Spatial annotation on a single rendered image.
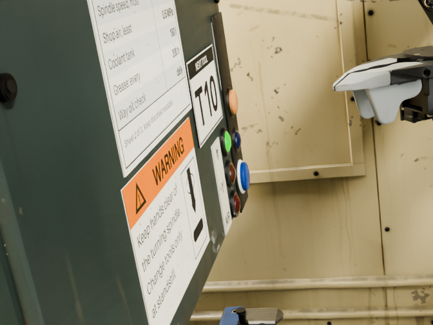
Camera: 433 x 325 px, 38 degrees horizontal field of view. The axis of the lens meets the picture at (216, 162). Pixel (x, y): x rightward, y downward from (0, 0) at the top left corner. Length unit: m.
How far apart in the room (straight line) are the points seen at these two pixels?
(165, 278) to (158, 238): 0.03
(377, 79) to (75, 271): 0.45
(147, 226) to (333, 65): 0.99
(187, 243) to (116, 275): 0.13
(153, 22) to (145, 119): 0.07
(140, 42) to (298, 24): 0.94
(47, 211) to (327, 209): 1.20
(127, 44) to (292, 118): 1.01
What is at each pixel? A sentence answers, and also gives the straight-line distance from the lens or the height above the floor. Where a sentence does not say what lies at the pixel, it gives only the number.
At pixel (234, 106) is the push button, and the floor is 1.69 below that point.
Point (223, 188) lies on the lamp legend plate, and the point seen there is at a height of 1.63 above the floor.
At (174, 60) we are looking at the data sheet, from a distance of 0.47.
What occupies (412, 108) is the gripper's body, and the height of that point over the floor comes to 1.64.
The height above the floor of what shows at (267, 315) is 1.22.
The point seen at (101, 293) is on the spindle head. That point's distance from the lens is 0.33.
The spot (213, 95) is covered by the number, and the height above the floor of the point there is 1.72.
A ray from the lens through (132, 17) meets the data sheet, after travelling 0.40.
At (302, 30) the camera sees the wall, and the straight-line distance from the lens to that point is 1.33.
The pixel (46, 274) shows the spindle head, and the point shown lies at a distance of 0.28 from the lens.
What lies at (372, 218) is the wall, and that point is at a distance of 1.45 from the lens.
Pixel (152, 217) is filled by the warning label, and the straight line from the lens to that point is 0.40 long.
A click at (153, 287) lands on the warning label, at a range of 0.39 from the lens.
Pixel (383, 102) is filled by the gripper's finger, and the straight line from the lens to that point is 0.69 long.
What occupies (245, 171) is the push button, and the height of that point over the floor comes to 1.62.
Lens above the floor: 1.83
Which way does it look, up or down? 17 degrees down
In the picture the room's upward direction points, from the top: 9 degrees counter-clockwise
